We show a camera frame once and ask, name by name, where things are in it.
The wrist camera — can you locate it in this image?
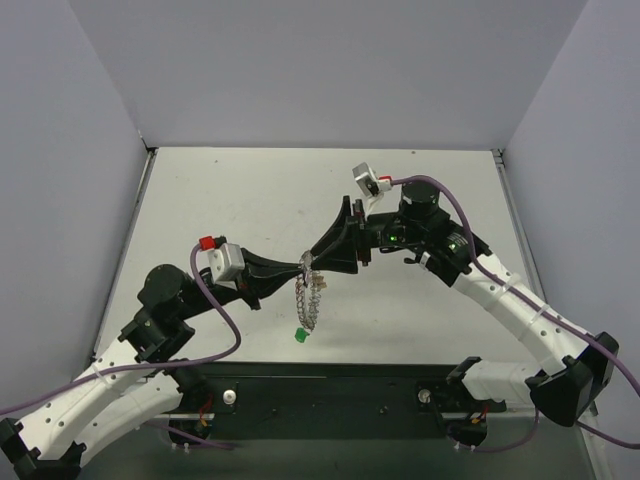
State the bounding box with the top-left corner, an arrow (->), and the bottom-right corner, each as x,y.
199,236 -> 246,290
352,162 -> 393,216

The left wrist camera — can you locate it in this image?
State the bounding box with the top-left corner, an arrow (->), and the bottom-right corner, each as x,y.
199,236 -> 246,290

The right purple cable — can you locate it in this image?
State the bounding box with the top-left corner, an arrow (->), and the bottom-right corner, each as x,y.
389,174 -> 640,450

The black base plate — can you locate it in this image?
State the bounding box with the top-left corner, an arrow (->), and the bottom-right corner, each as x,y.
168,362 -> 507,446

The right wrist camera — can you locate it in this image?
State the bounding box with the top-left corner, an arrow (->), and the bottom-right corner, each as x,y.
352,162 -> 393,216

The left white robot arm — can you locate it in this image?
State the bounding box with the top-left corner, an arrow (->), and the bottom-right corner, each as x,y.
1,237 -> 304,479

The aluminium frame rail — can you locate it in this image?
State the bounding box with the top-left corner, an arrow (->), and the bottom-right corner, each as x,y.
491,149 -> 546,301

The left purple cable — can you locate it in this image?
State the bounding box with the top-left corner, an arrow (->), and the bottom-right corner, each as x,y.
0,244 -> 244,416

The green key tag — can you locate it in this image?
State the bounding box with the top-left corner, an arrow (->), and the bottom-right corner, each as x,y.
294,328 -> 308,343

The purple cable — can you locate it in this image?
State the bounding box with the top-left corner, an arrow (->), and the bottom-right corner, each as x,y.
0,244 -> 244,416
389,174 -> 640,450

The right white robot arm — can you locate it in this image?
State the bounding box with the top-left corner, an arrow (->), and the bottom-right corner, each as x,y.
311,181 -> 619,427

